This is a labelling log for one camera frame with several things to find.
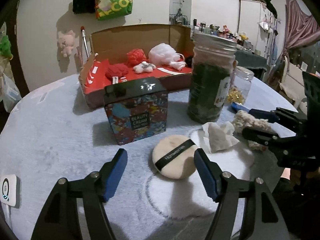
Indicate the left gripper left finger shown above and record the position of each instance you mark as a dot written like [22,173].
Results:
[59,219]

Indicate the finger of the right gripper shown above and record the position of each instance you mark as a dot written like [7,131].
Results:
[260,136]
[284,117]

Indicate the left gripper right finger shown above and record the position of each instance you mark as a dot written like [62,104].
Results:
[262,218]

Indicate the beige braided rope scrunchie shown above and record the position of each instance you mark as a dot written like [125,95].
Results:
[242,119]

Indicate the beige powder puff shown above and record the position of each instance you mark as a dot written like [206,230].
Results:
[173,157]

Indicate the black scrunchie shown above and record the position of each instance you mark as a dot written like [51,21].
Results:
[188,61]

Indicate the white sock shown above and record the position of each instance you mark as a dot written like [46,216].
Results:
[177,65]

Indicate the white mesh bath pouf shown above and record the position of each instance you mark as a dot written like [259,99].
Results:
[164,54]

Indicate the white fluffy star plush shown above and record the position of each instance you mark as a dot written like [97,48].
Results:
[144,67]

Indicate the red foam fruit net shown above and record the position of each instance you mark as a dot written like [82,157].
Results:
[135,57]

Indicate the red knitted cloth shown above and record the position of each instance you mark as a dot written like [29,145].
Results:
[116,70]

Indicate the small glass jar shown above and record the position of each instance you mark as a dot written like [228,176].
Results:
[240,85]

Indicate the crumpled white tissue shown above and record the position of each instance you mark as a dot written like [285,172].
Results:
[219,137]

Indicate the white square device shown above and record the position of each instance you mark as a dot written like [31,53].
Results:
[10,190]

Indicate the dark green covered table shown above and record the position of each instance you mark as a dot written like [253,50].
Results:
[257,64]

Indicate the pink curtain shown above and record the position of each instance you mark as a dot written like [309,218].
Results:
[300,30]

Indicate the large glass jar green contents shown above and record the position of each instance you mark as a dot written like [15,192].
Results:
[212,65]

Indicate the white wardrobe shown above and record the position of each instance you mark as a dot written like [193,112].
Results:
[257,28]

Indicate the colourful beauty cream box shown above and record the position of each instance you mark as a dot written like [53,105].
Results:
[136,109]

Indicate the brown cardboard box red inside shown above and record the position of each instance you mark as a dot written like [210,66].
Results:
[129,45]

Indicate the pink plush rabbit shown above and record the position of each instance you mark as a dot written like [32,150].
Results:
[66,43]

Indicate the green plush toy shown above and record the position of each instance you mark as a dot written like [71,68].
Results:
[5,47]

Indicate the green tote bag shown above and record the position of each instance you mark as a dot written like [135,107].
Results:
[109,9]

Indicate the wall mirror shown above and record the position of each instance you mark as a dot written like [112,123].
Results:
[180,12]

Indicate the red tipped broom handle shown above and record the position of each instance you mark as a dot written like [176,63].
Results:
[83,33]

